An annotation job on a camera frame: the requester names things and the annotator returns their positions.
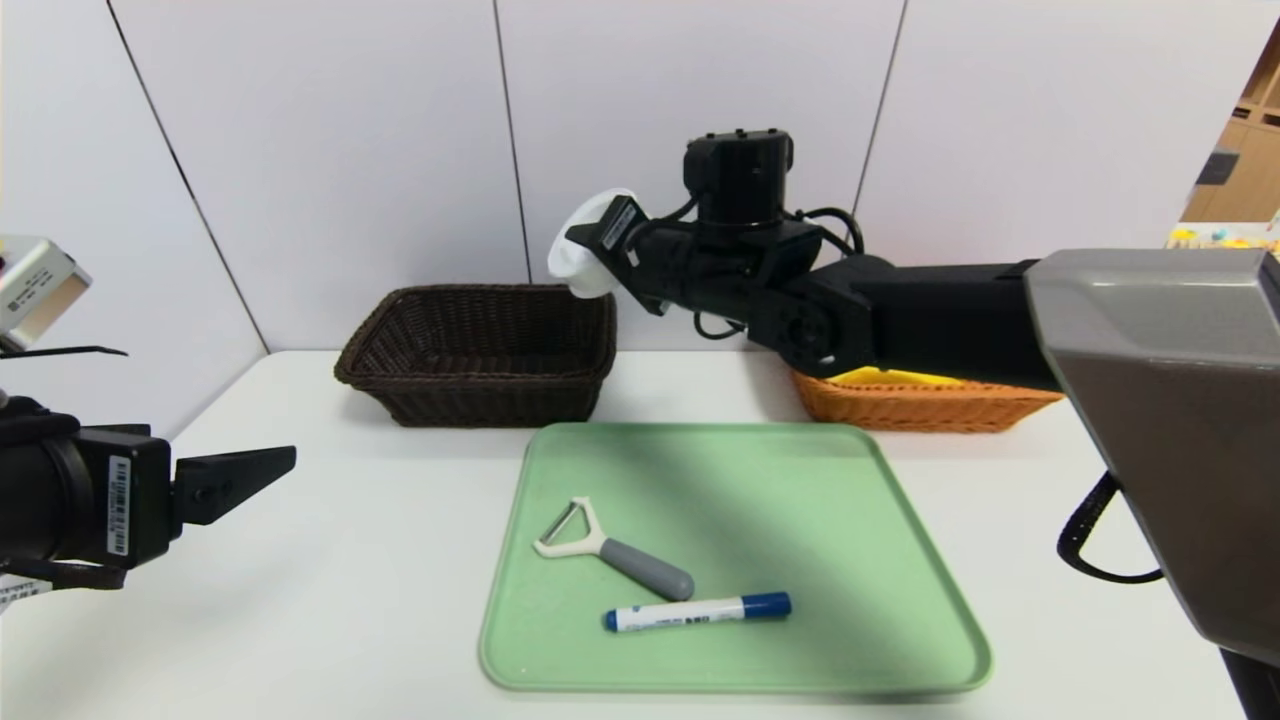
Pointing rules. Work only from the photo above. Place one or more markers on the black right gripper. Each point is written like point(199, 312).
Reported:
point(617, 231)

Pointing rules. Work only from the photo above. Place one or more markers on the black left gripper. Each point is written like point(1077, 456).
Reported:
point(128, 505)

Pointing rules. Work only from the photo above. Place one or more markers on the clear tape roll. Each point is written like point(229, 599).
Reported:
point(580, 275)

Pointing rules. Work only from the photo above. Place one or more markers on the yellow banana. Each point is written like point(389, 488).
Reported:
point(890, 377)

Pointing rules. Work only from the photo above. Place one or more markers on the blue and white marker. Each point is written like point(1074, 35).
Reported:
point(690, 613)

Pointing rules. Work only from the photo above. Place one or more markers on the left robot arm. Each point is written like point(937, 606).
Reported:
point(35, 490)

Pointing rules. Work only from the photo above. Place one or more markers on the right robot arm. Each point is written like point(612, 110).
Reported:
point(1150, 400)

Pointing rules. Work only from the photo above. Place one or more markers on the dark brown wicker basket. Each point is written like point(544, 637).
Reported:
point(480, 400)

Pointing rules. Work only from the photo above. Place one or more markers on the orange wicker basket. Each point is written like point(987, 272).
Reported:
point(900, 410)

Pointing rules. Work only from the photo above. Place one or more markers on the green plastic tray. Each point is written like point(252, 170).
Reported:
point(820, 600)

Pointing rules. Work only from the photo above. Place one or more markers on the brown striped plush toy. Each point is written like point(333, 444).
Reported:
point(1220, 238)

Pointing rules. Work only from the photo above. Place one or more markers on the wooden cabinet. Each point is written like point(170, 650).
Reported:
point(1245, 180)

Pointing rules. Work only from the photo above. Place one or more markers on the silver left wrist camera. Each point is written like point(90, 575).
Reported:
point(35, 290)

